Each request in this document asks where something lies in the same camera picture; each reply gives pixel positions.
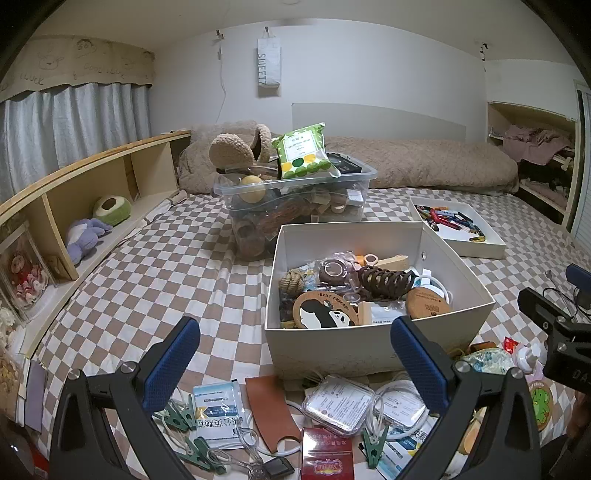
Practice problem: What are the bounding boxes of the white hanging bag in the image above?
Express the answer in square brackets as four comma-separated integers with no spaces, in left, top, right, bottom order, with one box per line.
[257,27,283,99]

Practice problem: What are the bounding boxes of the floral fabric pouch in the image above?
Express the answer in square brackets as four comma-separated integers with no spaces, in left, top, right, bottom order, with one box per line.
[462,348,515,374]

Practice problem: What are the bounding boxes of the built-in closet shelf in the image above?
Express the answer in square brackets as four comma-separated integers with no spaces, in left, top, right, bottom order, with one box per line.
[487,100,583,232]

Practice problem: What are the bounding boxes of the green elephant coaster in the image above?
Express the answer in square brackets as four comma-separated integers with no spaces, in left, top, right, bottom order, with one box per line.
[526,379,555,423]

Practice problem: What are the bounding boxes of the purple notebook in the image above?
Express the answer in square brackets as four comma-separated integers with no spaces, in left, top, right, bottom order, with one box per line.
[18,357,49,432]

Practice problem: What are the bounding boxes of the small black screen device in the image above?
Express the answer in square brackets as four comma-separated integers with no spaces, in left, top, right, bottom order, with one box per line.
[263,457,295,478]

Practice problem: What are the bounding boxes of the clear plastic storage bin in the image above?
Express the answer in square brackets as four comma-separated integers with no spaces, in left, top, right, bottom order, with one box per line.
[213,159,378,261]

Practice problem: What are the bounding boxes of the framed bear picture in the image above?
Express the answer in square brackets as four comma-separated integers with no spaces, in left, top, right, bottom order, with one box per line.
[0,226,56,319]

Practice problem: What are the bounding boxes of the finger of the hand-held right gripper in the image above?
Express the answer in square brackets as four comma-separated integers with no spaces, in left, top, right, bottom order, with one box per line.
[517,287,574,334]
[566,264,591,289]

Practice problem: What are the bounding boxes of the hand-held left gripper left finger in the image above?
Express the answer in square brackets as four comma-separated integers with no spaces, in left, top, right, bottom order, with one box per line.
[48,316,201,480]

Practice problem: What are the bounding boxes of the pile of colourful pens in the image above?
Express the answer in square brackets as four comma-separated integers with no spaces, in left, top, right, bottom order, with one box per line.
[414,204,485,244]

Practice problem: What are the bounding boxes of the beige fluffy blanket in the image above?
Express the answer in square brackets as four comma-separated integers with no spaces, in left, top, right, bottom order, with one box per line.
[178,121,520,195]

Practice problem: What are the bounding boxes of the beige curtain valance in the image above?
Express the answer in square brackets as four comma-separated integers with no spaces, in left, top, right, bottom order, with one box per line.
[0,36,155,102]

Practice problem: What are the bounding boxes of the white pump bottle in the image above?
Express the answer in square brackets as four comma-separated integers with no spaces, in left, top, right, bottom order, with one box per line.
[513,344,548,374]

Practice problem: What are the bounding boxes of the purple plush toy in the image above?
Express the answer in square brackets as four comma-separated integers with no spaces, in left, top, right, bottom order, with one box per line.
[66,218,114,265]

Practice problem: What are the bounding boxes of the wooden bedside shelf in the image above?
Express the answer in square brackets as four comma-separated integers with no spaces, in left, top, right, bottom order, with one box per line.
[0,130,192,361]

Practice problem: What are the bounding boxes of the brown tape roll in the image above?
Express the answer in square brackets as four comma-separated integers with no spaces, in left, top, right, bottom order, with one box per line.
[318,259,352,289]

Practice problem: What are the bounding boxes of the green dotted packet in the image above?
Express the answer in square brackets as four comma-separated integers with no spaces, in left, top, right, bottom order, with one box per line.
[271,122,341,181]

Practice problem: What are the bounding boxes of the white wall cord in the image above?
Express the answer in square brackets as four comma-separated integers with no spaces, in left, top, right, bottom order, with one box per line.
[213,29,230,126]

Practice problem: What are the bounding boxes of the black cables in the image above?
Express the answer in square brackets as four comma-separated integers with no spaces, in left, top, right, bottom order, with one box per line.
[542,270,583,319]

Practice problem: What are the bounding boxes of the wooden block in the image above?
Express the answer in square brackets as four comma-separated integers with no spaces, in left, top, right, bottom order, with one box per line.
[374,256,411,273]

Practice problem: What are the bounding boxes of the grey curtain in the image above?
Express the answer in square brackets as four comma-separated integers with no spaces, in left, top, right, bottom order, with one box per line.
[0,83,153,204]

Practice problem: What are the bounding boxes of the round panda coaster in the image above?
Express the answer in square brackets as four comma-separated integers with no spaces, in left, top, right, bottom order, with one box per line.
[292,290,358,329]

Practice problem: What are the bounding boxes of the round cork coaster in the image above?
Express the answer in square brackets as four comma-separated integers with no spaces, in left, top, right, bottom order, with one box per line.
[405,286,453,319]

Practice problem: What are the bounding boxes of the pink clothes pile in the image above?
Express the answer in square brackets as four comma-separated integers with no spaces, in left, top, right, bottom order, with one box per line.
[502,124,573,164]

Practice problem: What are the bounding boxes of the white shallow tray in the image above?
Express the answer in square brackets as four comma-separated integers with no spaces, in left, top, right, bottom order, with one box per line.
[409,196,507,259]

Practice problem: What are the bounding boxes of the avocado plush toy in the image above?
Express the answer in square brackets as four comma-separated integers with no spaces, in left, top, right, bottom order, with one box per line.
[92,195,132,227]

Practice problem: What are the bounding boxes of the brown hair claw clip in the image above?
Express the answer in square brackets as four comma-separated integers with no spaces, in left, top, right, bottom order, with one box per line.
[358,265,416,301]

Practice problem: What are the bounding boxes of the white headboard panel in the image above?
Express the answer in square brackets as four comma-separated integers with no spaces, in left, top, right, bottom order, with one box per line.
[292,102,472,144]

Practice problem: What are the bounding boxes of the brown fuzzy slippers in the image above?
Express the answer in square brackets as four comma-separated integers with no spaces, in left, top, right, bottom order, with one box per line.
[209,124,274,169]

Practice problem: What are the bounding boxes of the yellow ball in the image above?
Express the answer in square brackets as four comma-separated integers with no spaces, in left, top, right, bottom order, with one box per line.
[239,175,265,204]

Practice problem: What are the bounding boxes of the black box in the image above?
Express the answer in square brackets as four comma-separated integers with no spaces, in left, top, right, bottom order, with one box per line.
[325,154,363,175]

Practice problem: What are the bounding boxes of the rope knot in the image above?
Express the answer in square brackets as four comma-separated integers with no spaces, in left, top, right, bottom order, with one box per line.
[278,268,309,294]

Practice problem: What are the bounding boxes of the clear plastic case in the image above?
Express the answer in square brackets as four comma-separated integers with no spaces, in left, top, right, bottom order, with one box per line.
[302,375,376,437]
[374,382,428,432]

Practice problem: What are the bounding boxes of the red box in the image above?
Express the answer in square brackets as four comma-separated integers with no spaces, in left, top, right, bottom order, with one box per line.
[301,427,355,480]

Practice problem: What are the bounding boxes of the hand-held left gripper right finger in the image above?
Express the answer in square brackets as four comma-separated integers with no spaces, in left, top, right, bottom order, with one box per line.
[390,316,541,480]

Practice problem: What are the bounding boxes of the blue white medicine sachet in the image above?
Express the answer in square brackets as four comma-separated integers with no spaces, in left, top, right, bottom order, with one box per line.
[192,381,245,450]
[376,429,444,480]

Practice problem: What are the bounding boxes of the white cardboard box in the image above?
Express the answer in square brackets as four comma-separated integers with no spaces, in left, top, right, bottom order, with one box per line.
[263,220,496,381]

